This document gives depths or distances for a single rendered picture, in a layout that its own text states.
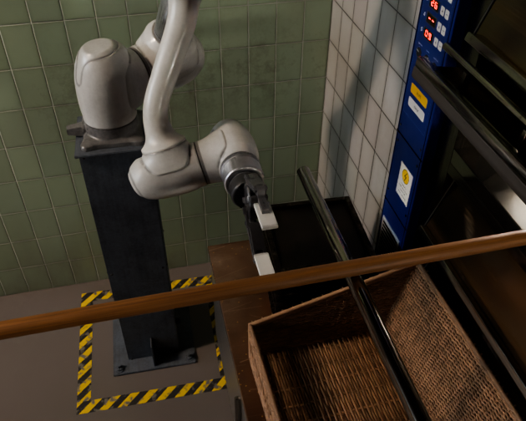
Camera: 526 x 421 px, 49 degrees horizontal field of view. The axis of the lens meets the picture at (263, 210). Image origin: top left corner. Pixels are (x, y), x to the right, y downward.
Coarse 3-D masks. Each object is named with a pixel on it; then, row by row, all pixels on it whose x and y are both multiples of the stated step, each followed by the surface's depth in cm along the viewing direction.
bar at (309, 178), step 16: (304, 176) 128; (320, 192) 124; (320, 208) 120; (320, 224) 119; (336, 240) 113; (336, 256) 111; (352, 288) 104; (368, 304) 101; (368, 320) 99; (384, 336) 96; (384, 352) 94; (400, 368) 91; (400, 384) 89; (416, 400) 87; (416, 416) 85
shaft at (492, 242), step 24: (480, 240) 108; (504, 240) 108; (336, 264) 103; (360, 264) 103; (384, 264) 104; (408, 264) 105; (192, 288) 99; (216, 288) 99; (240, 288) 100; (264, 288) 100; (48, 312) 95; (72, 312) 95; (96, 312) 95; (120, 312) 96; (144, 312) 97; (0, 336) 93
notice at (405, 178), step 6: (402, 162) 157; (402, 168) 157; (402, 174) 158; (408, 174) 154; (402, 180) 158; (408, 180) 155; (402, 186) 159; (408, 186) 155; (402, 192) 160; (408, 192) 156; (402, 198) 160
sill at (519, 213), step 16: (464, 160) 132; (480, 160) 132; (464, 176) 133; (480, 176) 128; (496, 176) 128; (480, 192) 127; (496, 192) 123; (512, 192) 123; (496, 208) 122; (512, 208) 119; (512, 224) 117
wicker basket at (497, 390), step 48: (384, 288) 157; (432, 288) 147; (288, 336) 160; (336, 336) 166; (432, 336) 146; (288, 384) 155; (336, 384) 155; (384, 384) 155; (432, 384) 146; (480, 384) 130
